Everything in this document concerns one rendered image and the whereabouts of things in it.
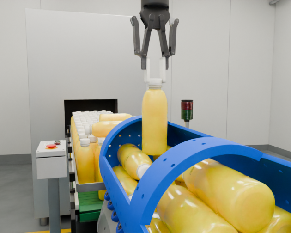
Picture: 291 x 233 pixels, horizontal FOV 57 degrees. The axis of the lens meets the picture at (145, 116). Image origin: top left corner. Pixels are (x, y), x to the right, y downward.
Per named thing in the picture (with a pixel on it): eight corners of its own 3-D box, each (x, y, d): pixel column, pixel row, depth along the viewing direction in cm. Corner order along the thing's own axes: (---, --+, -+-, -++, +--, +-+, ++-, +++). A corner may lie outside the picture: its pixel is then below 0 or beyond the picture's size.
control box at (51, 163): (36, 180, 94) (35, 151, 93) (41, 164, 113) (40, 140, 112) (66, 177, 97) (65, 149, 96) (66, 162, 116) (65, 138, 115)
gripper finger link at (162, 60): (159, 58, 75) (161, 58, 76) (159, 82, 76) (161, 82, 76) (162, 57, 72) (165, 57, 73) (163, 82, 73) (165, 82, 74)
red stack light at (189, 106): (184, 109, 134) (184, 101, 133) (178, 108, 140) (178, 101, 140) (195, 109, 136) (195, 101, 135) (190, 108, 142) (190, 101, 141)
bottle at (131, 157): (142, 150, 86) (163, 167, 68) (130, 169, 85) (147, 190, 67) (125, 138, 84) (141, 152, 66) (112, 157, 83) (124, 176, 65)
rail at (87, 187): (78, 193, 95) (78, 184, 95) (78, 192, 96) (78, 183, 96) (182, 181, 107) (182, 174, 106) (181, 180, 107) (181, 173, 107)
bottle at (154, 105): (147, 156, 72) (148, 85, 70) (138, 149, 79) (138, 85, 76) (171, 153, 75) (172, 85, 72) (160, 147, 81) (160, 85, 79)
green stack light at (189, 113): (183, 119, 134) (184, 110, 134) (178, 118, 140) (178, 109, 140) (195, 119, 136) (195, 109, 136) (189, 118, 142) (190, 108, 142)
